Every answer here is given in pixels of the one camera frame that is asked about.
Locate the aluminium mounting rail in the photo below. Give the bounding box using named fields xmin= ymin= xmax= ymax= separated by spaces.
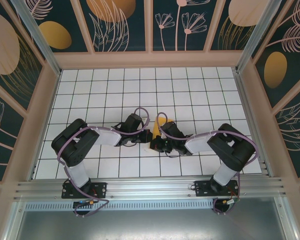
xmin=13 ymin=176 xmax=288 ymax=201

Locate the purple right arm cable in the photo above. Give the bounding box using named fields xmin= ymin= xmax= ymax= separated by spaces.
xmin=156 ymin=111 xmax=260 ymax=216

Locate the aluminium side rail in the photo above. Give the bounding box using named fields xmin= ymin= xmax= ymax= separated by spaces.
xmin=232 ymin=68 xmax=275 ymax=177

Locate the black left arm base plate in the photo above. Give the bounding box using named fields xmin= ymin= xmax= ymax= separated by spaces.
xmin=61 ymin=180 xmax=108 ymax=200

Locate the slotted grey cable duct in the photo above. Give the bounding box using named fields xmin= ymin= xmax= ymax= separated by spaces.
xmin=24 ymin=198 xmax=216 ymax=211

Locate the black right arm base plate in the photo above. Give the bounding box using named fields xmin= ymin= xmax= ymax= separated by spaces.
xmin=194 ymin=180 xmax=240 ymax=198

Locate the aluminium corner post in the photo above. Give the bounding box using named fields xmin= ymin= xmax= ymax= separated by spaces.
xmin=235 ymin=0 xmax=283 ymax=74
xmin=9 ymin=0 xmax=63 ymax=76

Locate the grey sheet metal panel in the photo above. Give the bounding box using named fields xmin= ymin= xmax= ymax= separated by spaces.
xmin=4 ymin=197 xmax=300 ymax=240

